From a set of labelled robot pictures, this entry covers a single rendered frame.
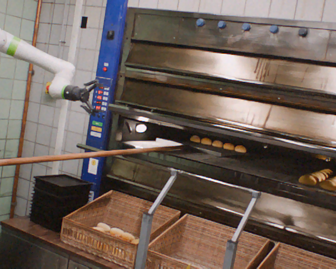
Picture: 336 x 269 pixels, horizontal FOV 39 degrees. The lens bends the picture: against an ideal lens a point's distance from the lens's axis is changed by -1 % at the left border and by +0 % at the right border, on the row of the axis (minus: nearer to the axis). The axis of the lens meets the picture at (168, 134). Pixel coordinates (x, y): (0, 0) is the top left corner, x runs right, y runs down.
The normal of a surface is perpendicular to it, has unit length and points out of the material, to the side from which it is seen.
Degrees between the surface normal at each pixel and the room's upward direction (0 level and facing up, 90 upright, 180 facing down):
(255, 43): 90
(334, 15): 90
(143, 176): 70
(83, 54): 90
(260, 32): 90
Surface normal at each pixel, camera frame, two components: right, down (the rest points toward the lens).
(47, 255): -0.50, 0.02
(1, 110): 0.85, 0.19
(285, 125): -0.42, -0.32
